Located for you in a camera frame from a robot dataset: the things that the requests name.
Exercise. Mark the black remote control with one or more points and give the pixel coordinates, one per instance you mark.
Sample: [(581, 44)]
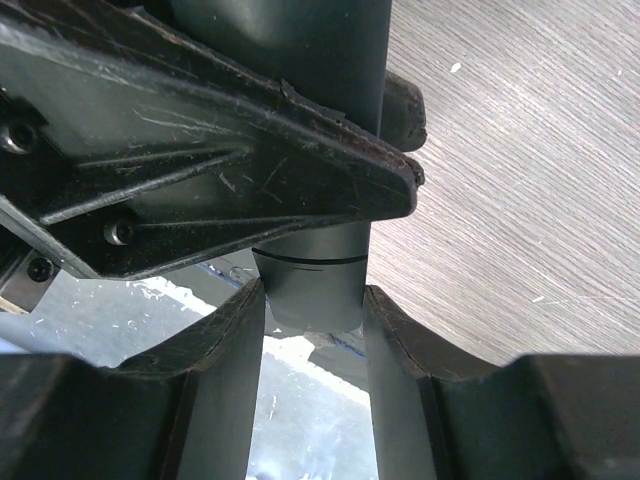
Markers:
[(330, 52)]

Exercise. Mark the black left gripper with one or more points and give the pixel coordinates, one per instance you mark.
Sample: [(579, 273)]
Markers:
[(31, 259)]

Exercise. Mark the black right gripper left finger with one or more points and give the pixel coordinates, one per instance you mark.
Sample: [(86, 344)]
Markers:
[(183, 409)]

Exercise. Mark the black remote battery cover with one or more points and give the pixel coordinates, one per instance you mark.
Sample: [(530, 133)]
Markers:
[(314, 295)]

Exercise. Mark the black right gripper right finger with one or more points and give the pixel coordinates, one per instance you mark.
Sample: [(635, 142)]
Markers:
[(439, 412)]

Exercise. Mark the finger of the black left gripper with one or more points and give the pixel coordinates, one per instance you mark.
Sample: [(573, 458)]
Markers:
[(143, 150), (403, 119)]

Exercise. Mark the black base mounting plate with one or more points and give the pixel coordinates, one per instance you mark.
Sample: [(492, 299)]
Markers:
[(105, 322)]

